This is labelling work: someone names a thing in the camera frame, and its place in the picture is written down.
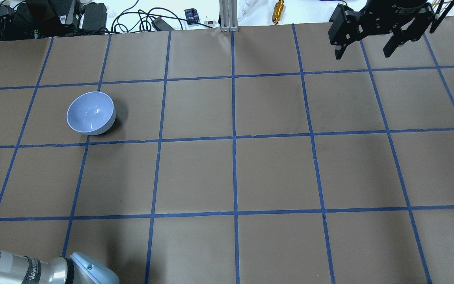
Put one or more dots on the black flat power brick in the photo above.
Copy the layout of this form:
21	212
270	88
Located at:
159	24

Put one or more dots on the gold cylindrical tool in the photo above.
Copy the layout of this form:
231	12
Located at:
277	12

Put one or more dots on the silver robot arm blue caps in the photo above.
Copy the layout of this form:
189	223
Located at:
77	269

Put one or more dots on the black power adapter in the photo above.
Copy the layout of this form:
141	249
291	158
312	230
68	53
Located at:
94	16

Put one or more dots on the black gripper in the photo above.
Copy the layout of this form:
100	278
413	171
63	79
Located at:
401	12

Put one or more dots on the blue ceramic bowl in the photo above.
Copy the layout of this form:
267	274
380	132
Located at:
92	113

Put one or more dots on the brown paper table mat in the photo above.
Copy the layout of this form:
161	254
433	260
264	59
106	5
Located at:
251	158

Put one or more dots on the aluminium frame post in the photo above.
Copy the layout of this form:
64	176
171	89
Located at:
228	16

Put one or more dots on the small blue plaid box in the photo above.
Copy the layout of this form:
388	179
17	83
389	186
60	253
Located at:
191	16

